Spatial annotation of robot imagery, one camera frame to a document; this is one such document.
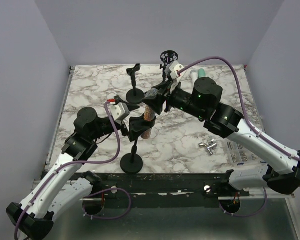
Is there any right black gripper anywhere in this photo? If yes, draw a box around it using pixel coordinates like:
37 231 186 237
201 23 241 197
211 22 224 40
142 78 207 121

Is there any glitter silver mesh microphone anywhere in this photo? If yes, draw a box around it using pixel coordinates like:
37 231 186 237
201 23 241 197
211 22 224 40
141 88 158 140

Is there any black tripod shock mount stand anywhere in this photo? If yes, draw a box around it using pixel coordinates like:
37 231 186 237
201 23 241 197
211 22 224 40
159 50 179 83

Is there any white microphone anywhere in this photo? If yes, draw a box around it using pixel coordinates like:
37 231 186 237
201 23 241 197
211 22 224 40
190 70 198 83

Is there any black round base clip stand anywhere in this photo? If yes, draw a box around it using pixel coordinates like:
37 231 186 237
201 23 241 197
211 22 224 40
119 113 158 175

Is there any mint green microphone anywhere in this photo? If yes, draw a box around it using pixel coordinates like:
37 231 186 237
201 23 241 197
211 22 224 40
197 68 206 78

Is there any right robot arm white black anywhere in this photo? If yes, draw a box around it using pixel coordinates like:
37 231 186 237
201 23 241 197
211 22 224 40
142 77 300 196

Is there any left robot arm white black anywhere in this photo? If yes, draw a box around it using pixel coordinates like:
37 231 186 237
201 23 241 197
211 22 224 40
6 96 156 240

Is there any clear screw organizer box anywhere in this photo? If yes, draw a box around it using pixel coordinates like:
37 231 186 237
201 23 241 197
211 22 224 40
225 140 260 166

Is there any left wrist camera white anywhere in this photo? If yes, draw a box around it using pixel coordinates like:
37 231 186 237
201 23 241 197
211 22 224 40
107 99 130 122

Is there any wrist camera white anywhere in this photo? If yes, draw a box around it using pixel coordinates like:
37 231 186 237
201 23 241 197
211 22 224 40
107 99 130 122
165 60 184 94

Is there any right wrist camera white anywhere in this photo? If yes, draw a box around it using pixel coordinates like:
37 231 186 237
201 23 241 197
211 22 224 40
165 60 184 94

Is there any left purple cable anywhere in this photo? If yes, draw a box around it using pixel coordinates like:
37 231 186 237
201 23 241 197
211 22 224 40
14 99 132 240

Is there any purple cable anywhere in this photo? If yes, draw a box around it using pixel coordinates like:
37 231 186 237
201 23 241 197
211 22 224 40
14 99 132 240
178 56 300 218

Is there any aluminium extrusion frame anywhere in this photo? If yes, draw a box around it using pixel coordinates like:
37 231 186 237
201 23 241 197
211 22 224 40
17 64 77 240

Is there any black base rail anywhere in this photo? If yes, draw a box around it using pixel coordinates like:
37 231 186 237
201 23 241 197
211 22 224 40
41 171 251 210

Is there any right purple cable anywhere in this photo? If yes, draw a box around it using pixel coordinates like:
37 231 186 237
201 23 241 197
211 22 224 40
178 56 300 218

